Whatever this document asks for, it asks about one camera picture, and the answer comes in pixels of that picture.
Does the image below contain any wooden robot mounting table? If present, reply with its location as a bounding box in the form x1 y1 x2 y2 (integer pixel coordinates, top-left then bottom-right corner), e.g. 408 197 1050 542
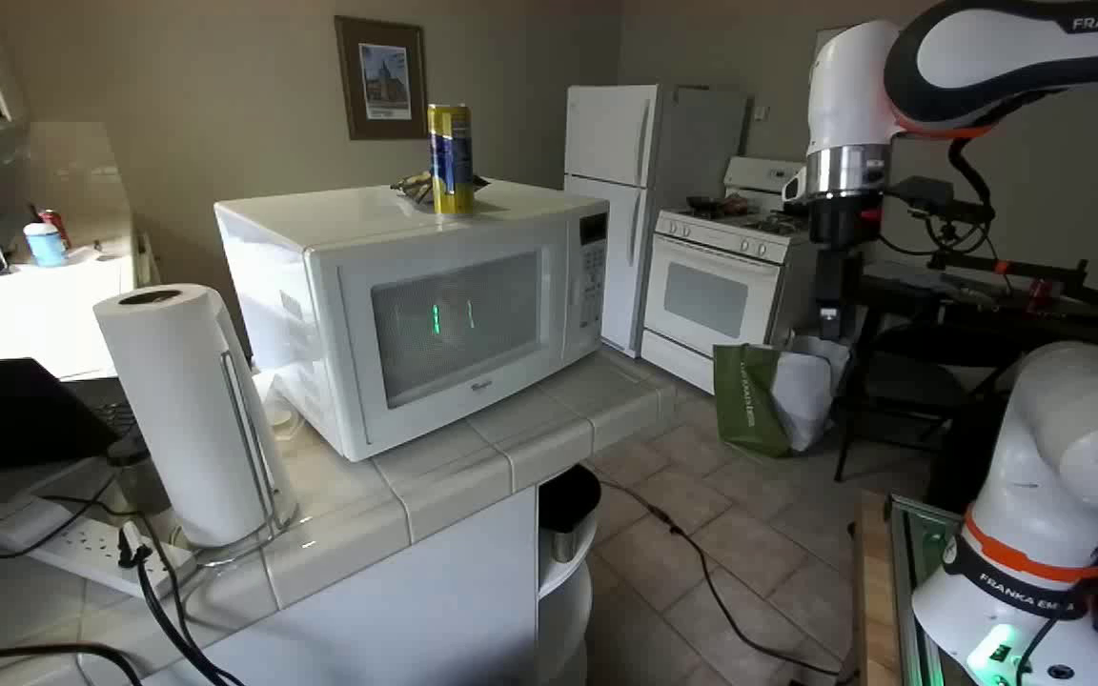
850 489 961 686

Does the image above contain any black floor cable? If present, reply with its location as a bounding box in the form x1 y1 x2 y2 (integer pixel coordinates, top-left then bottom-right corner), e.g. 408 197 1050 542
600 471 863 686

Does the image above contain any white rounded shelf cabinet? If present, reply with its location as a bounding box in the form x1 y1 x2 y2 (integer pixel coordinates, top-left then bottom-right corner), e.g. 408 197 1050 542
144 462 605 686

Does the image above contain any wire paper towel holder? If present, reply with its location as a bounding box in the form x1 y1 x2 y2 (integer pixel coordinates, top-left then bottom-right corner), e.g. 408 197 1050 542
140 342 308 582

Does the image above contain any white plastic bag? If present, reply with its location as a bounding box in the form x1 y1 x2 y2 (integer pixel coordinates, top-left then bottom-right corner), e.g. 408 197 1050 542
765 333 854 458

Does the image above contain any black metal table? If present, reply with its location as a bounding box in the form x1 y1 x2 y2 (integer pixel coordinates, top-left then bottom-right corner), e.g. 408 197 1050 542
833 241 1098 489

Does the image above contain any white kitchen stove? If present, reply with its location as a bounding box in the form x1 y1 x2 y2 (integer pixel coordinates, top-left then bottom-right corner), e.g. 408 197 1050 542
636 152 824 397

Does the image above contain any white paper towel roll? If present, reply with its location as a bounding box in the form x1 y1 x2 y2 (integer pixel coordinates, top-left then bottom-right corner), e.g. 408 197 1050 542
92 283 287 552

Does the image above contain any black power cable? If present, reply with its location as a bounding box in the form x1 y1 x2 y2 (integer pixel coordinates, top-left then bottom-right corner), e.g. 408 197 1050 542
0 639 149 686
0 470 124 564
116 514 244 686

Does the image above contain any white power strip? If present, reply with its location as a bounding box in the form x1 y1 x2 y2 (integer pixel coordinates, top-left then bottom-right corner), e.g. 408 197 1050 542
0 490 188 601

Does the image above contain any yellow and blue can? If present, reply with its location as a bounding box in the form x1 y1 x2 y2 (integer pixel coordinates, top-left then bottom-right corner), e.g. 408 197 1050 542
423 99 476 220

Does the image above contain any light blue cup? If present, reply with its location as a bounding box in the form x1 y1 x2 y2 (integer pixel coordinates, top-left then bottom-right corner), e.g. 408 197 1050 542
19 220 73 269

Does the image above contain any white refrigerator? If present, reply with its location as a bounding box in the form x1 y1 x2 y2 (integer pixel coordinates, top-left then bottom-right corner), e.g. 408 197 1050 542
559 79 755 361

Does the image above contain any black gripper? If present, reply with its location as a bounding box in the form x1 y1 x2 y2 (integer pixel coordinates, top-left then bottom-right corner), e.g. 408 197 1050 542
812 187 894 303

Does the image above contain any white microwave oven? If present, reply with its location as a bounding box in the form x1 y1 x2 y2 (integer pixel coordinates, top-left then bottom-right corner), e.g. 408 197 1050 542
210 174 615 466

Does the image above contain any dark framed picture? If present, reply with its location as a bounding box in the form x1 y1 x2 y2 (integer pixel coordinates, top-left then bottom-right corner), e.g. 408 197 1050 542
333 10 430 146

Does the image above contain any black flat panel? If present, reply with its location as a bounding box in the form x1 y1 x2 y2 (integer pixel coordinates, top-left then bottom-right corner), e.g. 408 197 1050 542
0 356 153 484

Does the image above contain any dark crumpled item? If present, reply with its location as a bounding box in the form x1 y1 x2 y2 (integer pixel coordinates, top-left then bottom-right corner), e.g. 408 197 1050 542
385 169 492 215

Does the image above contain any black tripod with red clamps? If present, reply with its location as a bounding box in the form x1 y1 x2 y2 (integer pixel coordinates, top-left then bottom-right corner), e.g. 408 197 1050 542
928 245 1094 297

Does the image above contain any red can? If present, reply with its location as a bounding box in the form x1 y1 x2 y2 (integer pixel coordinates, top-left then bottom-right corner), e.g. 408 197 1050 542
27 202 73 253

